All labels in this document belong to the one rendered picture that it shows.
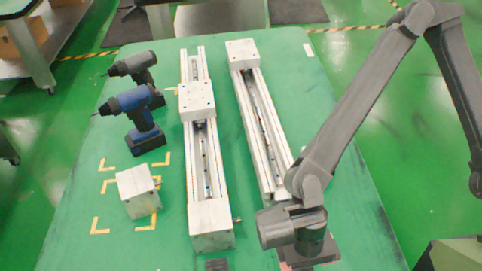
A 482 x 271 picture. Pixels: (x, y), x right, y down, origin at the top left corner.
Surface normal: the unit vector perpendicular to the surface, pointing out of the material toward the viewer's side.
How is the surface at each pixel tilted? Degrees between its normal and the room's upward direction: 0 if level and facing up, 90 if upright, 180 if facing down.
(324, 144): 36
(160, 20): 90
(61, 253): 0
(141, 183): 0
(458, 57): 46
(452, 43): 53
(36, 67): 90
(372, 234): 0
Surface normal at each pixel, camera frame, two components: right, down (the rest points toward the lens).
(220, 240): 0.15, 0.66
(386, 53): 0.05, -0.07
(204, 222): -0.08, -0.74
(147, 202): 0.40, 0.60
